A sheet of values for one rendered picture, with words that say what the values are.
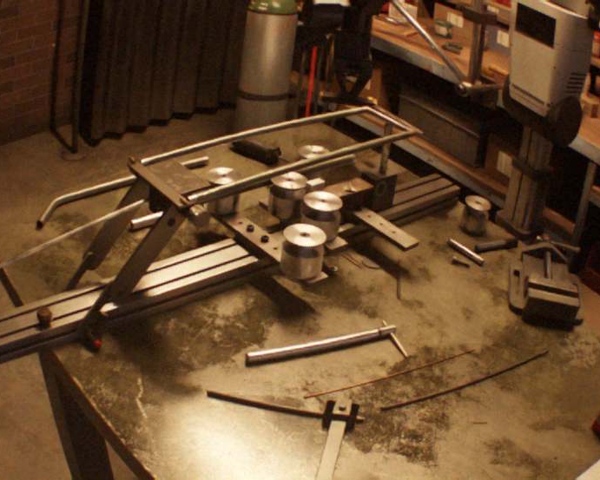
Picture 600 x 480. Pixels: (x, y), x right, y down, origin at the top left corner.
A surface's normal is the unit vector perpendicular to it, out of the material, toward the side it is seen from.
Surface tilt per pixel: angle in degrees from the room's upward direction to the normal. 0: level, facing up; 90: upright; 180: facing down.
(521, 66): 90
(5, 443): 0
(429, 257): 0
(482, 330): 0
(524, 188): 90
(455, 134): 90
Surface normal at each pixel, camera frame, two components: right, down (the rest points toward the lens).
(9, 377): 0.11, -0.86
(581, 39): 0.51, 0.47
